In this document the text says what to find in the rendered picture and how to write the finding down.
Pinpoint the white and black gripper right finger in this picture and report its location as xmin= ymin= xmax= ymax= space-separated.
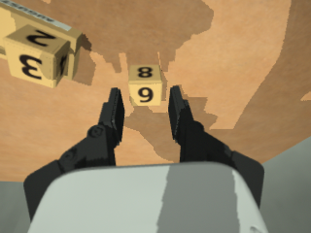
xmin=168 ymin=85 xmax=264 ymax=207

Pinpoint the tan wooden calendar tray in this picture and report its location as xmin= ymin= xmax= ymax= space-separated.
xmin=0 ymin=0 xmax=83 ymax=81

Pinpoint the tan wooden number cube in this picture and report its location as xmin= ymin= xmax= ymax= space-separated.
xmin=128 ymin=65 xmax=162 ymax=106
xmin=3 ymin=24 xmax=71 ymax=88

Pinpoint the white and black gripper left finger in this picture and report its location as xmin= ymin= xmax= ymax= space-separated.
xmin=23 ymin=87 xmax=125 ymax=222

